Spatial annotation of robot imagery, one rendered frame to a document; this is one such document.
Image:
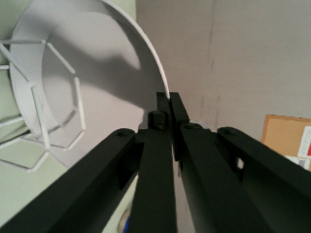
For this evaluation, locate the silver wire dish rack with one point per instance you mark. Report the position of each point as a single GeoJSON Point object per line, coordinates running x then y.
{"type": "Point", "coordinates": [38, 106]}

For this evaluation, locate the white round plate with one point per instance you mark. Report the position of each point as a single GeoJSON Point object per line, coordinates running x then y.
{"type": "Point", "coordinates": [118, 72]}

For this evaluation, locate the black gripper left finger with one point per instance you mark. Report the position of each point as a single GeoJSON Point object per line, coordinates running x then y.
{"type": "Point", "coordinates": [84, 198]}

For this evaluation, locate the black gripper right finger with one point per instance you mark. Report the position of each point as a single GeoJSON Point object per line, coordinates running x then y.
{"type": "Point", "coordinates": [273, 195]}

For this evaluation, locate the blue mug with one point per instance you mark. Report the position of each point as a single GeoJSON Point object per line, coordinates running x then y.
{"type": "Point", "coordinates": [124, 221]}

